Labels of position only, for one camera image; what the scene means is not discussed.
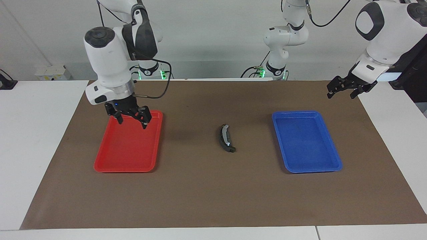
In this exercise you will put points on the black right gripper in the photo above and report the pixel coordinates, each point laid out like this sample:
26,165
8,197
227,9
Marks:
125,106

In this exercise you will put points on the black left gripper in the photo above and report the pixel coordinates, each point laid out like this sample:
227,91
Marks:
353,83

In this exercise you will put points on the curved metal brake shoe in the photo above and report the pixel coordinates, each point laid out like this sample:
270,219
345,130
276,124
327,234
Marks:
223,136

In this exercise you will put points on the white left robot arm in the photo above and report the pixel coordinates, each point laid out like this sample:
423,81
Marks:
383,36

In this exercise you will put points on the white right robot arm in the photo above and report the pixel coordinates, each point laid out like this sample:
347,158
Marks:
110,66

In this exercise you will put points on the red plastic tray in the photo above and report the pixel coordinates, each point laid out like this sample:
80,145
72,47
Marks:
128,150

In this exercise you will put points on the blue plastic tray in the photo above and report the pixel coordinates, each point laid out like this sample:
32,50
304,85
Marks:
307,146

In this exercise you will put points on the black stand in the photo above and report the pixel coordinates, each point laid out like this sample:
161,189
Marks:
415,76

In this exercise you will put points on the brown table mat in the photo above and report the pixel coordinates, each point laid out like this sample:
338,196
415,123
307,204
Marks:
213,193

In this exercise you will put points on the black table clamp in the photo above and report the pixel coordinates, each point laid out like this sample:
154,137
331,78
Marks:
7,83

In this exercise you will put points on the white wall socket box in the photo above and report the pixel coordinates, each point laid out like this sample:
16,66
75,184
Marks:
51,73

